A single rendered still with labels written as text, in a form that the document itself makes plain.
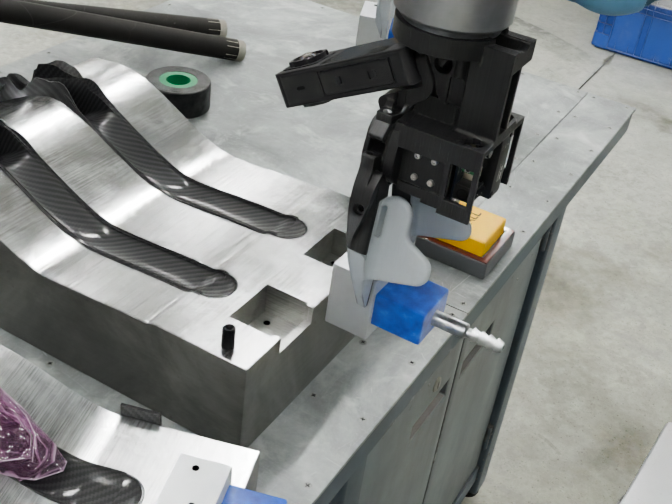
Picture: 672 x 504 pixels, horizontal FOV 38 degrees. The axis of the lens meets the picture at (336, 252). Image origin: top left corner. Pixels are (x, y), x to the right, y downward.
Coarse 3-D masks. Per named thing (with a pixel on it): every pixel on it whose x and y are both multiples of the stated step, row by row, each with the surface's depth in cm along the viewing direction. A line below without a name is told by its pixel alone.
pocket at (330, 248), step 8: (336, 232) 87; (344, 232) 87; (320, 240) 86; (328, 240) 87; (336, 240) 88; (344, 240) 87; (312, 248) 85; (320, 248) 86; (328, 248) 88; (336, 248) 88; (344, 248) 88; (312, 256) 85; (320, 256) 87; (328, 256) 88; (336, 256) 88; (328, 264) 87
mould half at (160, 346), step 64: (64, 128) 89; (192, 128) 98; (0, 192) 81; (128, 192) 88; (256, 192) 92; (320, 192) 92; (0, 256) 80; (64, 256) 80; (192, 256) 82; (256, 256) 82; (0, 320) 84; (64, 320) 79; (128, 320) 75; (192, 320) 74; (320, 320) 80; (128, 384) 79; (192, 384) 74; (256, 384) 73
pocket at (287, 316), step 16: (272, 288) 79; (256, 304) 79; (272, 304) 80; (288, 304) 79; (304, 304) 78; (240, 320) 77; (256, 320) 80; (272, 320) 80; (288, 320) 80; (304, 320) 78; (288, 336) 76
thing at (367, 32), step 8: (368, 8) 114; (360, 16) 112; (368, 16) 112; (360, 24) 113; (368, 24) 112; (392, 24) 114; (360, 32) 113; (368, 32) 113; (376, 32) 113; (360, 40) 114; (368, 40) 114; (376, 40) 113
